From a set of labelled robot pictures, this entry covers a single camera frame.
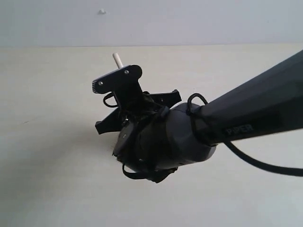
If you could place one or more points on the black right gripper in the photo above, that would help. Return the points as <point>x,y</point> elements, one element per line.
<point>137,105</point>

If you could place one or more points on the white paint brush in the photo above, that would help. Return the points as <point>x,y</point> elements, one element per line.
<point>117,60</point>

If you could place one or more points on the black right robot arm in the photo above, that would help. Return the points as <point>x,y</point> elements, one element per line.
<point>158,133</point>

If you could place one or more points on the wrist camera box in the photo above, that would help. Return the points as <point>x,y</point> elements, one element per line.
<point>121,87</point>

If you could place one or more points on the white wall plug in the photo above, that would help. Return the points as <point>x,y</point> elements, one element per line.
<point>102,12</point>

